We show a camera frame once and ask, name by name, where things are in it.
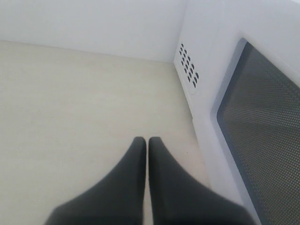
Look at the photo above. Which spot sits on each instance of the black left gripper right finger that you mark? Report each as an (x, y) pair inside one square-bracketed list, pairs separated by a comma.
[(179, 199)]

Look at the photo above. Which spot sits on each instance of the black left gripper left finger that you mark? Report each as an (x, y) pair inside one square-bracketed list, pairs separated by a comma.
[(116, 200)]

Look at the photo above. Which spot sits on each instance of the white microwave door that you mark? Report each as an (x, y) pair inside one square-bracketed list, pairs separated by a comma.
[(247, 121)]

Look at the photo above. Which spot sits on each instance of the white Midea microwave oven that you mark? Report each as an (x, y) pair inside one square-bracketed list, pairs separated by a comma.
[(214, 33)]

